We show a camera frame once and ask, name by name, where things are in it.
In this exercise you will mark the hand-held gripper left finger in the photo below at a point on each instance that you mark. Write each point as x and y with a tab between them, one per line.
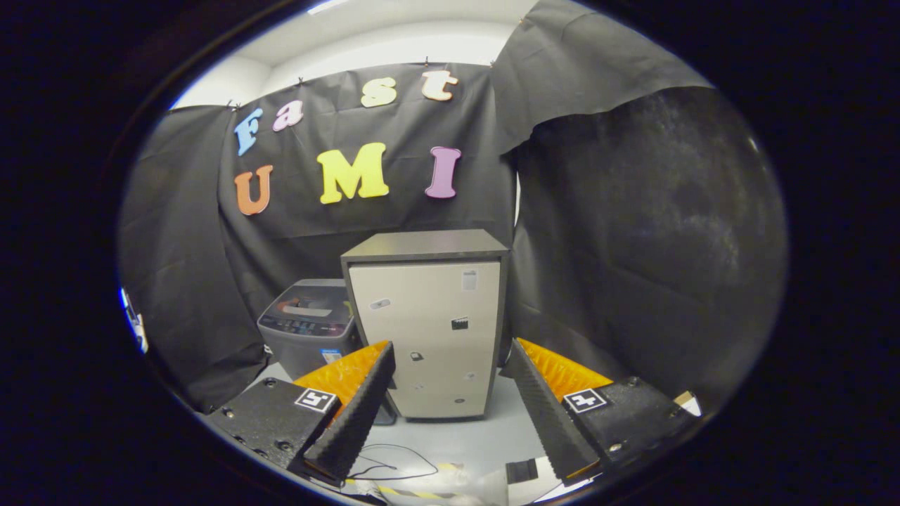
358	418

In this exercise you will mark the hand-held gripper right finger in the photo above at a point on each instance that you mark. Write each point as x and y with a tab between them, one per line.
545	414

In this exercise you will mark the grey washing machine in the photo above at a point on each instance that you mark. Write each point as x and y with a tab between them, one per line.
302	351

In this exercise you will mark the small black box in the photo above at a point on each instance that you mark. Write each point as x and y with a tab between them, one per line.
522	471

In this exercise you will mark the yellow and black tape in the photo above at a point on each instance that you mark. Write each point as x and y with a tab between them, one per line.
408	492

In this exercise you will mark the beige cabinet with dark top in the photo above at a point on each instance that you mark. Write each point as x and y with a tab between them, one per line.
429	330

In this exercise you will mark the black backdrop cloth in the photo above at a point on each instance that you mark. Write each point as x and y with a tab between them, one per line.
633	232

